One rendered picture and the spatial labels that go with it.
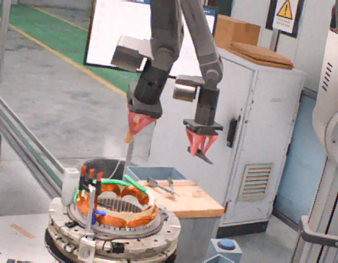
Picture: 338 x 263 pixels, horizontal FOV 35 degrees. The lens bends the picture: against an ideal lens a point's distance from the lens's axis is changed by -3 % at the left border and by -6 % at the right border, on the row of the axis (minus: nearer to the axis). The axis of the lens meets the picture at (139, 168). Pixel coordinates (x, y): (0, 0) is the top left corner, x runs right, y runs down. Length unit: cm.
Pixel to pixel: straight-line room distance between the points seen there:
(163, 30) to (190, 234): 70
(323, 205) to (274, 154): 254
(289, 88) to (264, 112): 24
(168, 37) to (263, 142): 267
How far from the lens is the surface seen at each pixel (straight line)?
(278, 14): 414
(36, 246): 182
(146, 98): 120
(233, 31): 394
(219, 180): 372
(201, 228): 160
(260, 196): 389
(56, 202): 139
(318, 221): 132
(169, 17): 107
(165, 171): 183
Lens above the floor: 169
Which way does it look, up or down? 21 degrees down
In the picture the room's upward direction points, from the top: 10 degrees clockwise
